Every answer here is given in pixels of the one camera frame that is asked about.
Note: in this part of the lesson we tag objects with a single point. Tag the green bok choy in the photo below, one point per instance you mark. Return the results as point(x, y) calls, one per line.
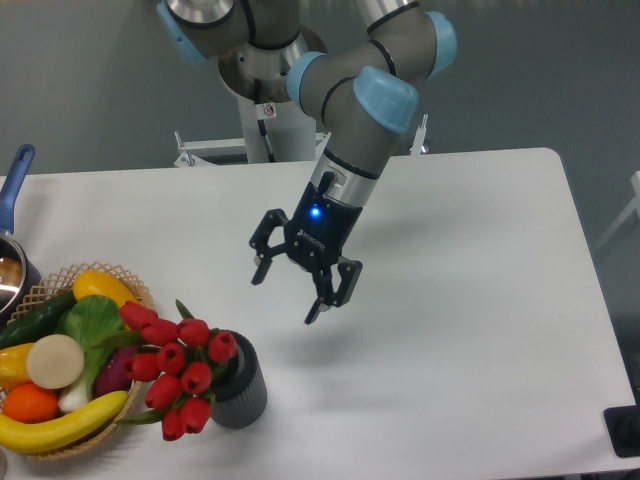
point(88, 322)

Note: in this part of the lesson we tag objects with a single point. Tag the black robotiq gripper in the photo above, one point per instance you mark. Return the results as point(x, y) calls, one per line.
point(314, 237)

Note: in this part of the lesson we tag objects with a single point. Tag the black device at edge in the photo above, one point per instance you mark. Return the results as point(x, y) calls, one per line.
point(623, 429)

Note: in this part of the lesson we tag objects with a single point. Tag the beige round disc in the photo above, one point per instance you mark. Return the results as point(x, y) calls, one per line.
point(55, 361)

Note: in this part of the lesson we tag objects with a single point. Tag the orange fruit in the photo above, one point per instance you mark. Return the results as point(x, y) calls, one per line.
point(30, 403)

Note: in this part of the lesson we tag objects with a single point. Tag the yellow bell pepper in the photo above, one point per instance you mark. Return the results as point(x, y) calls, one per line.
point(13, 368)

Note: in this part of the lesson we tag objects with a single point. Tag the yellow banana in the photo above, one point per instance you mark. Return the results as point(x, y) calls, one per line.
point(61, 432)

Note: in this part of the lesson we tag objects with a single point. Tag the green cucumber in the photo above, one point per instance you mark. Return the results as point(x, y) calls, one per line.
point(38, 322)

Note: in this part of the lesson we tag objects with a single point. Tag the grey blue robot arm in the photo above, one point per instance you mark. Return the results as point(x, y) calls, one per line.
point(335, 176)

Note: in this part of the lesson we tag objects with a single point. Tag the purple sweet potato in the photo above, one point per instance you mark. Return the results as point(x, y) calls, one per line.
point(113, 376)

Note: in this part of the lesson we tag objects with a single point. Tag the red tulip bouquet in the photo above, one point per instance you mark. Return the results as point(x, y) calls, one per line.
point(181, 362)

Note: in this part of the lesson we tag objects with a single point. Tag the woven wicker basket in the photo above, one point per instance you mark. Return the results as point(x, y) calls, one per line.
point(58, 283)

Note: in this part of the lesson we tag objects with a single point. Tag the dark grey ribbed vase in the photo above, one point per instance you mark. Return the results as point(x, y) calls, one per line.
point(240, 395)

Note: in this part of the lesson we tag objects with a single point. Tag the blue handled saucepan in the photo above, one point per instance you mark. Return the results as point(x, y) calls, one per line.
point(18, 274)

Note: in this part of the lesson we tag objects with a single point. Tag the white furniture piece right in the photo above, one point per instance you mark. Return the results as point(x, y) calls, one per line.
point(624, 222)

